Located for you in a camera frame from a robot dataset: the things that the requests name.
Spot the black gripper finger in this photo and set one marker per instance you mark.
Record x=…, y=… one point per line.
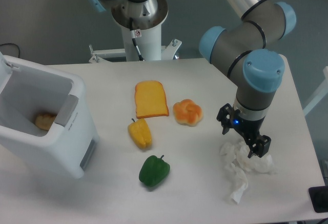
x=225, y=117
x=259, y=145

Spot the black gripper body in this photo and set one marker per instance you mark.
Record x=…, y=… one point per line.
x=248, y=122

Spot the white trash can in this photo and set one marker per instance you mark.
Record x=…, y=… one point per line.
x=29, y=89

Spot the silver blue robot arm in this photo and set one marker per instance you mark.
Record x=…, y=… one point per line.
x=240, y=54

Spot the bread roll inside can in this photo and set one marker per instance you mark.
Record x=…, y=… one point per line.
x=45, y=121

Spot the crumpled white tissue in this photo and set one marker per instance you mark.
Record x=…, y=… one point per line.
x=238, y=165

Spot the knotted bread roll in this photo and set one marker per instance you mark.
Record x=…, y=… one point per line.
x=186, y=112

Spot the orange toast slice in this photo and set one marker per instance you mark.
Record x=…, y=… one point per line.
x=150, y=99

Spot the black device at edge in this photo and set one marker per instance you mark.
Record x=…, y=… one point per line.
x=318, y=196

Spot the yellow bell pepper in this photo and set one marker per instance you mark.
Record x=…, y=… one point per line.
x=140, y=133

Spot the green bell pepper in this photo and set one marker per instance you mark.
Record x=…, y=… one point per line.
x=154, y=171

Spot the white table leg frame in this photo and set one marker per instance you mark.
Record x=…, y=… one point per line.
x=317, y=95

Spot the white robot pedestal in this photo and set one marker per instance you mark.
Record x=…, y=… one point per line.
x=139, y=45

